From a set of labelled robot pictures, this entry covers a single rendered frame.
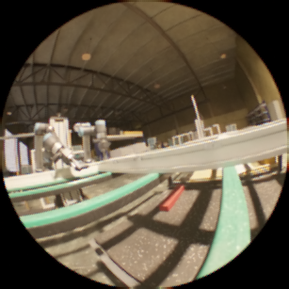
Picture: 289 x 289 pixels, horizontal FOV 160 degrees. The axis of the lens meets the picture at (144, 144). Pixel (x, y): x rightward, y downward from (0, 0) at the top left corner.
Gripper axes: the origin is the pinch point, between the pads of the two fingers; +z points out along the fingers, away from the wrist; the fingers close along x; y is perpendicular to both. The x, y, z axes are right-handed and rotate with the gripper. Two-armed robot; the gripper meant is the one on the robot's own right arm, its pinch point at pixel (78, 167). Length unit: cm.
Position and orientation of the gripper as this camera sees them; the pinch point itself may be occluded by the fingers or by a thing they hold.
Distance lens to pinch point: 71.2
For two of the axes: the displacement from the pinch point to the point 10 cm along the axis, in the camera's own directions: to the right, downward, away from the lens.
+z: 8.0, 5.8, 1.7
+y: 2.4, -5.6, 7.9
